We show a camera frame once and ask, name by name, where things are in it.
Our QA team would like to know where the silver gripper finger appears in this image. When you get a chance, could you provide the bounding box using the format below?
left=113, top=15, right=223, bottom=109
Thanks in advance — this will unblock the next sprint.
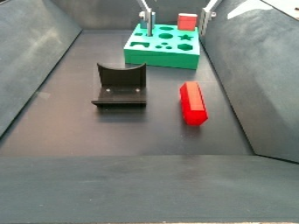
left=136, top=0, right=152, bottom=37
left=200, top=0, right=221, bottom=36

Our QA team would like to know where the red hexagon prism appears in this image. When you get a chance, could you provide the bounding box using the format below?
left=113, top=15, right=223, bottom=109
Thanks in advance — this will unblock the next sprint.
left=180, top=81, right=208, bottom=125

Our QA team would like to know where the blue rectangular block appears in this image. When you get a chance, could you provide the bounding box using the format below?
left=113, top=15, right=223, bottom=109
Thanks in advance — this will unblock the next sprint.
left=139, top=11, right=155, bottom=29

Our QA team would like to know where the salmon red rounded block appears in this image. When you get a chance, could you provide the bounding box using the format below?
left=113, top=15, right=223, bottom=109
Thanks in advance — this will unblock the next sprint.
left=177, top=13, right=197, bottom=31

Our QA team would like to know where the green foam shape-sorter block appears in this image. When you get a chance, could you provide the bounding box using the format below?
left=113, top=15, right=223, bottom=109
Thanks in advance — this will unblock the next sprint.
left=124, top=24, right=200, bottom=69

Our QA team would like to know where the black curved stand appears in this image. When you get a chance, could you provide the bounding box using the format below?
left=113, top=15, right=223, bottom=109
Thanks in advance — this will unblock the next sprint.
left=91, top=64, right=147, bottom=107

